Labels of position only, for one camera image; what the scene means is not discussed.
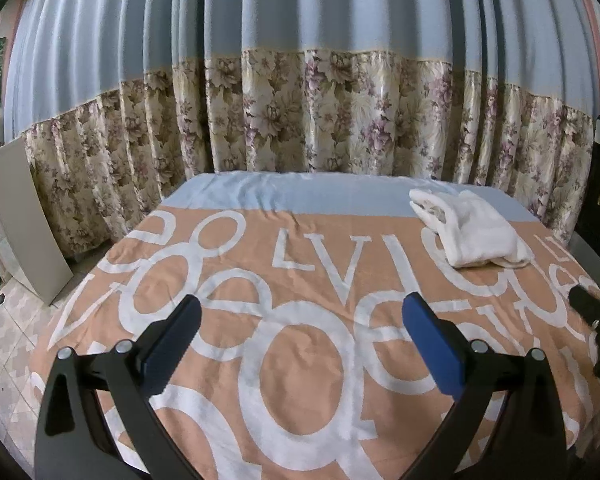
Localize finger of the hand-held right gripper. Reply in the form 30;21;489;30
569;284;600;382

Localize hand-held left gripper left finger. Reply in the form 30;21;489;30
34;294;203;480

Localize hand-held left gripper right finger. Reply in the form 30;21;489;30
401;291;569;480

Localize white knit sweater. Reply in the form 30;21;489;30
409;187;534;269

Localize orange and blue printed blanket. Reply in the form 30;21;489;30
30;172;600;480

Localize grey board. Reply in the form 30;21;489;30
0;138;75;307

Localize blue and floral curtain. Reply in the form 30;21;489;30
2;0;600;261

